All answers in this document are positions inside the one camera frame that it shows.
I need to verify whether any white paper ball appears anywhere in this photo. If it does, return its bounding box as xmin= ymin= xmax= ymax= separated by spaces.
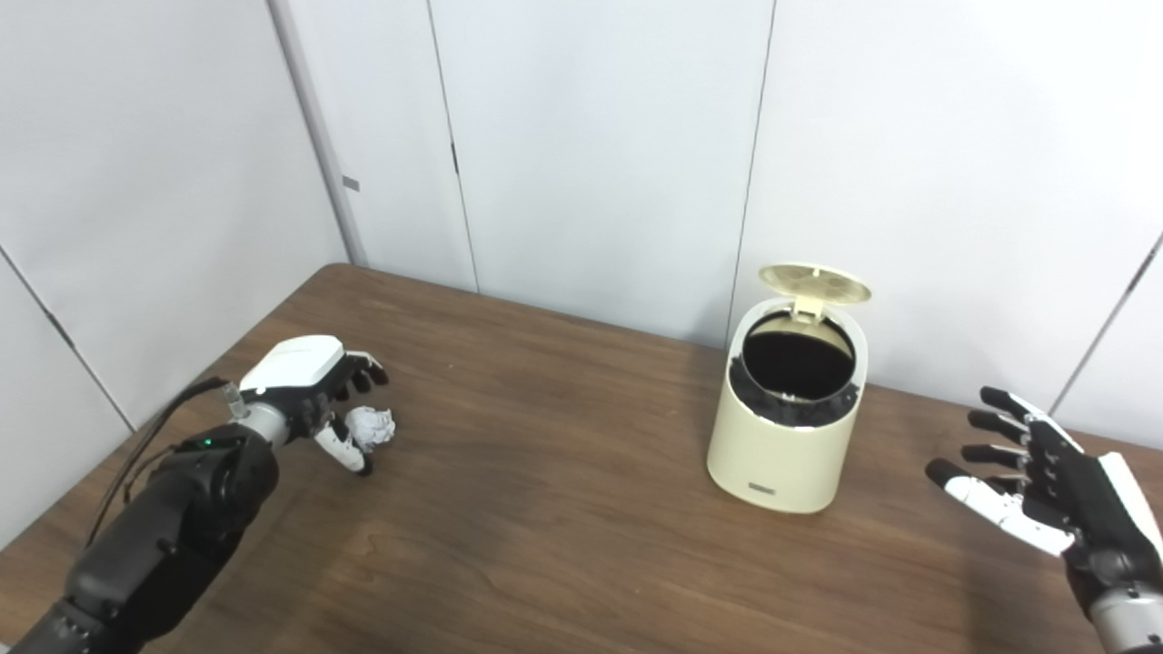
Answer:
xmin=348 ymin=407 xmax=398 ymax=452

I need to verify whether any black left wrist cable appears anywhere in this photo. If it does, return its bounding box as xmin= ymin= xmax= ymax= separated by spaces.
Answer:
xmin=86 ymin=377 xmax=244 ymax=546

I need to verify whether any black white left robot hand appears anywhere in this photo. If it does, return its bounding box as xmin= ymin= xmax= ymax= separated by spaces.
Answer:
xmin=238 ymin=335 xmax=390 ymax=476

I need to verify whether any cream round bin lid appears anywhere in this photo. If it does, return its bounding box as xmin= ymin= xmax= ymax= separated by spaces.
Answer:
xmin=759 ymin=263 xmax=871 ymax=323

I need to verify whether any grey wall corner post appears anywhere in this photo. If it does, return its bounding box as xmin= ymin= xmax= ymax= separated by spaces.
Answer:
xmin=266 ymin=0 xmax=369 ymax=267

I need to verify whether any black bin liner bag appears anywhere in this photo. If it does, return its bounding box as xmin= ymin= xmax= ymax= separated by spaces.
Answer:
xmin=730 ymin=313 xmax=860 ymax=428

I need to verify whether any cream-colored round bin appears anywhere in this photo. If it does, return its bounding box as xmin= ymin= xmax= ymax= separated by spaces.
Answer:
xmin=707 ymin=297 xmax=869 ymax=515

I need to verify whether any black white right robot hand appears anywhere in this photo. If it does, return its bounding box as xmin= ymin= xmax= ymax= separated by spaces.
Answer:
xmin=925 ymin=386 xmax=1163 ymax=596

